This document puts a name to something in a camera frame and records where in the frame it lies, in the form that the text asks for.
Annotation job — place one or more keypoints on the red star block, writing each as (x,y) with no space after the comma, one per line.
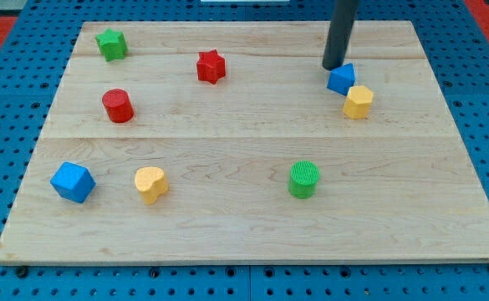
(210,66)

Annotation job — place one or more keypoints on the green star block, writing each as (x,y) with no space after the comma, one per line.
(112,44)

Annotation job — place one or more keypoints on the green cylinder block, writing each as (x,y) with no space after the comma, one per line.
(303,178)

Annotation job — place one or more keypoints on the light wooden board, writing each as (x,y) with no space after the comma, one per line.
(395,187)

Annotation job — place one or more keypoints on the yellow heart block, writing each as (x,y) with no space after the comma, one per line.
(151,183)

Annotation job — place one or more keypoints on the blue triangle block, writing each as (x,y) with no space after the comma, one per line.
(342,79)

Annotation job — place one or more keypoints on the yellow hexagon block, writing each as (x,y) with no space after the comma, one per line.
(358,102)

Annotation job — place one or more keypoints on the red cylinder block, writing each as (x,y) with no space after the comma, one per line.
(117,105)

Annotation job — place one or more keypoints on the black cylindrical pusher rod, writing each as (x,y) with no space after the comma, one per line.
(340,29)

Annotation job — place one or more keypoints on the blue cube block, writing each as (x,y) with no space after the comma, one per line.
(73,182)

